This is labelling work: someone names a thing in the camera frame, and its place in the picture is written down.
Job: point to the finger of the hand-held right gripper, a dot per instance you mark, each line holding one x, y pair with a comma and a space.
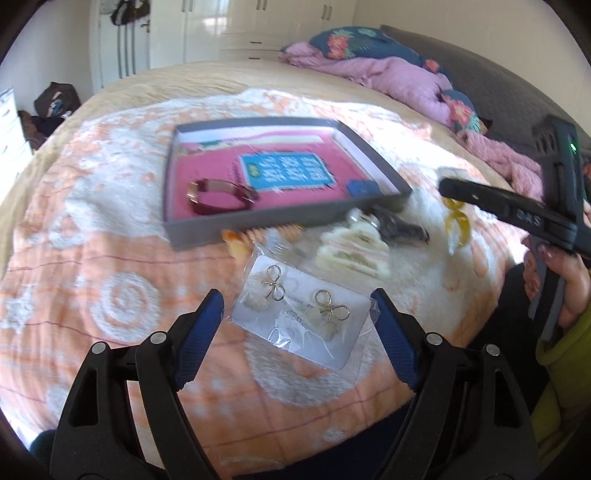
475, 196

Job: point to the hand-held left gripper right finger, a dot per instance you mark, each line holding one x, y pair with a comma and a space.
395, 337

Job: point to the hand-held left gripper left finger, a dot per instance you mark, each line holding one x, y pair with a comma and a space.
201, 337

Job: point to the yellow transparent hair clip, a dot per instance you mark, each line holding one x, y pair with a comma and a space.
457, 221

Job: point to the black hair clip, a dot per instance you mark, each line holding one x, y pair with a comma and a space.
406, 230

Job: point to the cream hair claw clip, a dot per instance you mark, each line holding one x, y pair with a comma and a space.
351, 258

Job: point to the bow earrings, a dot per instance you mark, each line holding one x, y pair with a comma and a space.
295, 318

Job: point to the grey shallow box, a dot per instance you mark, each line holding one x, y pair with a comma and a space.
277, 224

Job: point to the person's right forearm green sleeve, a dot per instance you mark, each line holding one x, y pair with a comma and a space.
568, 392

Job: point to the person's right hand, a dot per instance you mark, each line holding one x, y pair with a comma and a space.
577, 286

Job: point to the pink fleece blanket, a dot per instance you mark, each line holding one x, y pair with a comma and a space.
498, 157

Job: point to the small blue box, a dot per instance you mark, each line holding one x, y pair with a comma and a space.
362, 188

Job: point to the dark blue cloth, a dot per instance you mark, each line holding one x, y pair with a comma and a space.
351, 443

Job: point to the grey quilted headboard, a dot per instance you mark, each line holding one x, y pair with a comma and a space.
508, 78

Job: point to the peach and white blanket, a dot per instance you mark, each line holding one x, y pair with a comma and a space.
115, 240

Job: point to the pink duvet with floral side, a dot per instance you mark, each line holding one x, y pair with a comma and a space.
392, 74

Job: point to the tan bedspread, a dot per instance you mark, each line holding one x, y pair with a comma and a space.
207, 76

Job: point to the white chest of drawers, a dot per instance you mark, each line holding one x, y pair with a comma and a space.
11, 138

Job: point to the dark bag on floor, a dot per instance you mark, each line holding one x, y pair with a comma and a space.
57, 97

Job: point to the white wardrobe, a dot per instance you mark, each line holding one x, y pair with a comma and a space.
240, 27

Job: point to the hanging bags on door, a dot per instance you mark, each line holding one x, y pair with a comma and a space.
127, 11

